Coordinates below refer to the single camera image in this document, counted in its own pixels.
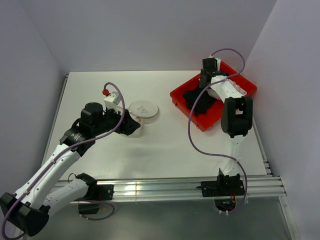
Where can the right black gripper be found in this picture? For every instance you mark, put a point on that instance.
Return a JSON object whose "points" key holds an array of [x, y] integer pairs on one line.
{"points": [[202, 84]]}

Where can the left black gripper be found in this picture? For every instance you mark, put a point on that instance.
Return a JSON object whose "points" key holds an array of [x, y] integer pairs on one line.
{"points": [[127, 125]]}

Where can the white bra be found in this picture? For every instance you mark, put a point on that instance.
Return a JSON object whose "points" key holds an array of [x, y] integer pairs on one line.
{"points": [[223, 90]]}

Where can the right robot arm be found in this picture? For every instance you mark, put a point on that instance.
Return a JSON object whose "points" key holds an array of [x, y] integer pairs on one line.
{"points": [[237, 114]]}

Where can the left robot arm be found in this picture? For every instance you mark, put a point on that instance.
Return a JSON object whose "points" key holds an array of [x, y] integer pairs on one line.
{"points": [[31, 206]]}

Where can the black garment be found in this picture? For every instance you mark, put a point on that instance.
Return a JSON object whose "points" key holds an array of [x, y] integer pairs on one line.
{"points": [[204, 103]]}

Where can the red plastic tray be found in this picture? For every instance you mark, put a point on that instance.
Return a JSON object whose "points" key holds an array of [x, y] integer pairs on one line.
{"points": [[205, 121]]}

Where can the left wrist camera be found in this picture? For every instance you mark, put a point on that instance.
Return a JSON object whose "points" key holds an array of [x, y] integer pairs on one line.
{"points": [[111, 100]]}

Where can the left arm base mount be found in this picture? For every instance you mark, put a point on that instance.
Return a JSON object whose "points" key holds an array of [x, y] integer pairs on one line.
{"points": [[96, 206]]}

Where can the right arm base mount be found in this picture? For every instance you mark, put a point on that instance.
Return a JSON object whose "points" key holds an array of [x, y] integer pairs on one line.
{"points": [[225, 190]]}

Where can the aluminium rail frame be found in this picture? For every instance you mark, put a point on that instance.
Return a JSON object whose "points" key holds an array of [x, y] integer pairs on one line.
{"points": [[155, 176]]}

